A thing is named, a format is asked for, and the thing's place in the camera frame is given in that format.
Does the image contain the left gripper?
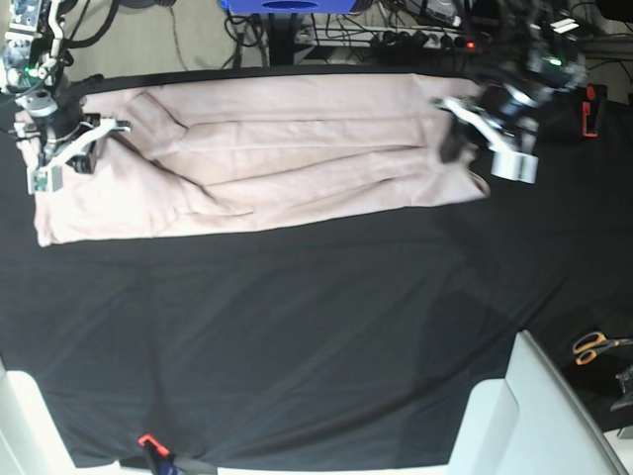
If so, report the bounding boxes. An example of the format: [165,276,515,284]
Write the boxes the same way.
[433,82,542,163]

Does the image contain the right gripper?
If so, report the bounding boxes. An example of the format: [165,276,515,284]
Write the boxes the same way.
[17,93,132,174]

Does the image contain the pink T-shirt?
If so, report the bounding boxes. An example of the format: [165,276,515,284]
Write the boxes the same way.
[34,74,490,247]

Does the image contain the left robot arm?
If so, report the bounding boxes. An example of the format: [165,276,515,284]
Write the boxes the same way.
[434,1,587,163]

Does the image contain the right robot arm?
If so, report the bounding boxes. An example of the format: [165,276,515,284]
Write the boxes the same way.
[1,1,131,181]

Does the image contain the white power strip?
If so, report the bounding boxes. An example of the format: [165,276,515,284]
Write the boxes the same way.
[295,25,469,49]

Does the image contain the red black clamp right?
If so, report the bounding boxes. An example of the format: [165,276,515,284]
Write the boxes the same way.
[581,83,608,138]

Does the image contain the red black clamp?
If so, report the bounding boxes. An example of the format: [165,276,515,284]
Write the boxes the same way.
[581,83,608,138]
[137,432,170,458]

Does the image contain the blue plastic box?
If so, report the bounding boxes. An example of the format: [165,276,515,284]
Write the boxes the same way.
[219,0,371,14]

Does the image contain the black table cloth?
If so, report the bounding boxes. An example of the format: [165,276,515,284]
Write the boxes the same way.
[1,95,632,470]

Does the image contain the white box left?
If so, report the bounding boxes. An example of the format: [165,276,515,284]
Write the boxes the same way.
[1,368,76,474]

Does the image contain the white box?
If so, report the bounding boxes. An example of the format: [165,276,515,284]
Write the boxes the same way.
[446,331,627,475]
[1,368,76,474]

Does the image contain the white box right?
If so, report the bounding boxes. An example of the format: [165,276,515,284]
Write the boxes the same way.
[446,331,627,475]

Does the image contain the red black clamp bottom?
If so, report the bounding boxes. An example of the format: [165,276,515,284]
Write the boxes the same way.
[137,432,170,458]

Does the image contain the black table stand post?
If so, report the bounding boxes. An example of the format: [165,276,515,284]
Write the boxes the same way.
[266,13,298,66]

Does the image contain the orange handled scissors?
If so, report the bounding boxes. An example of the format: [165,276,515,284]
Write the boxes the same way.
[573,332,632,366]

